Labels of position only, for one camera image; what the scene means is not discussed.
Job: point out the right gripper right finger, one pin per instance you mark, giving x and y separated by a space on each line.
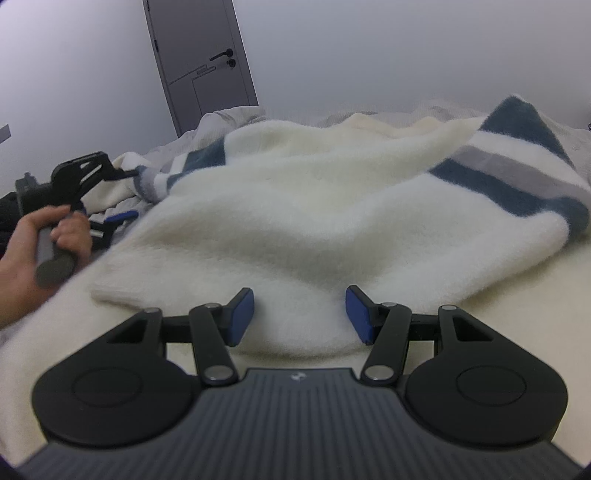
385 328

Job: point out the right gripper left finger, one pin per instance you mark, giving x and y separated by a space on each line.
214 328

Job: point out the black door handle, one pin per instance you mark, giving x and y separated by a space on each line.
226 53

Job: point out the grey bed duvet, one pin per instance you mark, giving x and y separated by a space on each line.
546 308

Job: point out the cream and blue fleece sweater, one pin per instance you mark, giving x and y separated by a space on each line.
424 215

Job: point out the black garment at left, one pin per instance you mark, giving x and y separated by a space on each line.
9 217

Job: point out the grey bedroom door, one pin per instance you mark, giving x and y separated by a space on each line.
184 34

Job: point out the grey wall switch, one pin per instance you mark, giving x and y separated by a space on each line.
5 133

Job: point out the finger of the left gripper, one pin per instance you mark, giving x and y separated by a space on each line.
102 232
117 174

